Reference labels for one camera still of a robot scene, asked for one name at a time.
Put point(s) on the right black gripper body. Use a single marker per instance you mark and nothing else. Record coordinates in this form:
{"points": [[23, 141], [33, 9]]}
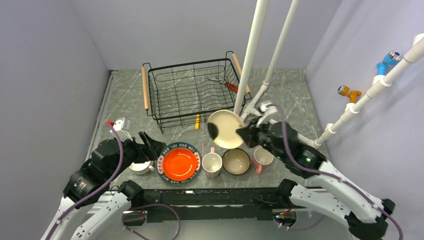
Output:
{"points": [[262, 135]]}

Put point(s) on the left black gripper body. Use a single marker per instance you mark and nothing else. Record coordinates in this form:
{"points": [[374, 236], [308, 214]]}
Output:
{"points": [[132, 152]]}

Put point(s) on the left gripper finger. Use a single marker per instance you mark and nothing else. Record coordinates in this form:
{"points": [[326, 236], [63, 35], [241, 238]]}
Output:
{"points": [[153, 152], [150, 142]]}

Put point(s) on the green rimmed white plate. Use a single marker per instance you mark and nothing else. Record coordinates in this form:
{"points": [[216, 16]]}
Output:
{"points": [[174, 145]]}

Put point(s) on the orange plate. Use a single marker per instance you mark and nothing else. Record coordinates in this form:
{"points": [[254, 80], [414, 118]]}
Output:
{"points": [[179, 164]]}

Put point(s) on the cream plate with black spot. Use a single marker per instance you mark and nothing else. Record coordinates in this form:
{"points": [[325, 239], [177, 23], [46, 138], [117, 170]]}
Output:
{"points": [[222, 126]]}

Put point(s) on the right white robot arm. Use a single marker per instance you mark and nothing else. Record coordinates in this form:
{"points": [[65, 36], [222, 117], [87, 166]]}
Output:
{"points": [[364, 215]]}

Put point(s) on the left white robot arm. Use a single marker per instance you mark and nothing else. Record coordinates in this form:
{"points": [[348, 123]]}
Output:
{"points": [[86, 185]]}

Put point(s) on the pink mug right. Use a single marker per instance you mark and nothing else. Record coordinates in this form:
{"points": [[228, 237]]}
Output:
{"points": [[261, 159]]}

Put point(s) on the pink mug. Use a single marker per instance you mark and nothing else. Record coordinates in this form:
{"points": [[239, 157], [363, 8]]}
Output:
{"points": [[212, 163], [261, 159]]}

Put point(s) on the dark bowl cream inside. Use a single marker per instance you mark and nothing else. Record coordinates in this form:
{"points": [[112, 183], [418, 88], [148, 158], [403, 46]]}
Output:
{"points": [[236, 161]]}

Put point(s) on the pink mug left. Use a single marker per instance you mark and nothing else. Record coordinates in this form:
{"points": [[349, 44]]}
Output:
{"points": [[212, 163]]}

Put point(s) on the orange tap on pipe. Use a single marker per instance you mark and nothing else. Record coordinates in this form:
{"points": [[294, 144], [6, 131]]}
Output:
{"points": [[346, 91]]}

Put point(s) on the blue tap on pipe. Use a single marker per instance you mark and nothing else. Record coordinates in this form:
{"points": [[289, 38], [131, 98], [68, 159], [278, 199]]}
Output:
{"points": [[389, 60]]}

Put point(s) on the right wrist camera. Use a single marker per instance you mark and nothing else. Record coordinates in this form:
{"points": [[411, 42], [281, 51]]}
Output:
{"points": [[267, 110]]}

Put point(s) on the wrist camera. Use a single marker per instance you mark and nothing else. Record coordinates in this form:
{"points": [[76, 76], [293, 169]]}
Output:
{"points": [[267, 110], [121, 127]]}

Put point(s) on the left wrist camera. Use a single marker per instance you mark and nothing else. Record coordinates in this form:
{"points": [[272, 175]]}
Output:
{"points": [[121, 127]]}

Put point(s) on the red handled scissors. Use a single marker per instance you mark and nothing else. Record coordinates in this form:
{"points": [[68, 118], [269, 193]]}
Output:
{"points": [[232, 87]]}

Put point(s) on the yellow handled utensil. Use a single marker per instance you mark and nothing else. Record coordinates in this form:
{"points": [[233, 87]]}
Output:
{"points": [[197, 122]]}

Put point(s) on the black wire dish rack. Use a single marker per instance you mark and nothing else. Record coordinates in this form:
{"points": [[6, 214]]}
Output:
{"points": [[174, 94]]}

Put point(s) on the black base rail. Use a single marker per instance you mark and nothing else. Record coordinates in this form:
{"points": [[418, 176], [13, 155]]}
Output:
{"points": [[258, 203]]}

